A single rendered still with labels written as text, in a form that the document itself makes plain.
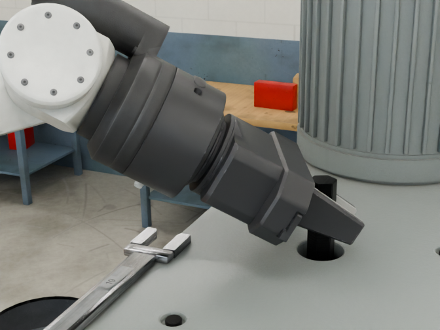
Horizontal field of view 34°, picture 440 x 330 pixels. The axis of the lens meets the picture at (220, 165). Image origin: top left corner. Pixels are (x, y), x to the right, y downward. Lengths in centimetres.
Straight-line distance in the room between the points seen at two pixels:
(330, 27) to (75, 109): 30
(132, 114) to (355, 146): 29
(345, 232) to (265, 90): 402
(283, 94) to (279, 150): 398
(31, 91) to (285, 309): 22
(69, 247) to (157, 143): 439
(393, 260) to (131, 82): 24
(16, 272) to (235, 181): 418
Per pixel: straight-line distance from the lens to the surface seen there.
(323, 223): 56
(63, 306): 309
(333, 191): 56
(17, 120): 57
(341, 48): 70
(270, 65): 514
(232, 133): 52
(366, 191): 70
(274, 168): 51
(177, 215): 523
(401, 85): 69
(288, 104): 453
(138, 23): 53
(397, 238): 62
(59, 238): 502
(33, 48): 48
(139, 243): 58
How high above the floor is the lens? 216
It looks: 21 degrees down
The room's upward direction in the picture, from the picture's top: 1 degrees counter-clockwise
